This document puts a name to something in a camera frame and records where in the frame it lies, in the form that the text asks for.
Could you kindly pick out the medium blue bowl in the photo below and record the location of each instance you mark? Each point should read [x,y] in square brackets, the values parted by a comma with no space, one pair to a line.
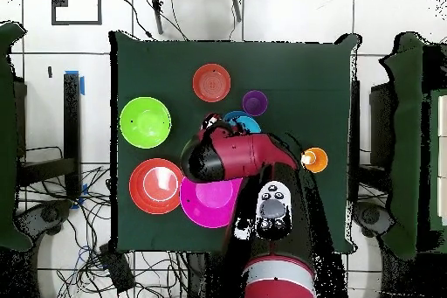
[232,113]

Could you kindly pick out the small orange bowl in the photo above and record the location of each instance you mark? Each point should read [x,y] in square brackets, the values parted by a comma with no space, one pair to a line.
[211,83]

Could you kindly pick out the small cyan bowl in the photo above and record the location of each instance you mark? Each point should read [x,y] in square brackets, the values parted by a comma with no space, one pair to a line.
[249,126]

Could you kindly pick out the purple plastic cup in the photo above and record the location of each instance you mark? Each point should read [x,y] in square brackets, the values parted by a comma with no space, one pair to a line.
[255,103]

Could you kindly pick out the large pink bowl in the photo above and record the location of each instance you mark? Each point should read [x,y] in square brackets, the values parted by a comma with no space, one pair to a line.
[206,207]

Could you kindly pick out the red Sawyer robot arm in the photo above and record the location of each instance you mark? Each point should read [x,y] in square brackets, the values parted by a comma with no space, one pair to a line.
[251,151]

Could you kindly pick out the large lime green bowl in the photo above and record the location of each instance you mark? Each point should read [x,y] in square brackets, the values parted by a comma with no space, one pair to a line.
[145,130]

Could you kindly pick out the large red-orange bowl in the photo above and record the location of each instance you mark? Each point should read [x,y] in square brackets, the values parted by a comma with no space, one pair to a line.
[139,189]

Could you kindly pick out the dark green table cloth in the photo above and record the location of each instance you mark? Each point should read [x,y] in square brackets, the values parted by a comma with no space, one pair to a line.
[297,67]

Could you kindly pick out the orange plastic cup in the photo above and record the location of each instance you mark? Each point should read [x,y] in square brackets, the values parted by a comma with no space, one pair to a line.
[318,162]

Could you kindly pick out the blue tape strip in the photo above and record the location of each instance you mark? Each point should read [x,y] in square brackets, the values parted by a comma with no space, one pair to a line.
[82,85]

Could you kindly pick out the black metal stand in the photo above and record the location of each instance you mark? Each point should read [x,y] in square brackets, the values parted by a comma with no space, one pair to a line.
[71,119]

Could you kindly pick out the black power strip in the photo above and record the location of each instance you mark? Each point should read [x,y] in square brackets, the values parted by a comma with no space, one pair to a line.
[118,271]

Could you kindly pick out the green covered side table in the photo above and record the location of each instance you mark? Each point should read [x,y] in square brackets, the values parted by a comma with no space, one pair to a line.
[5,137]
[405,137]

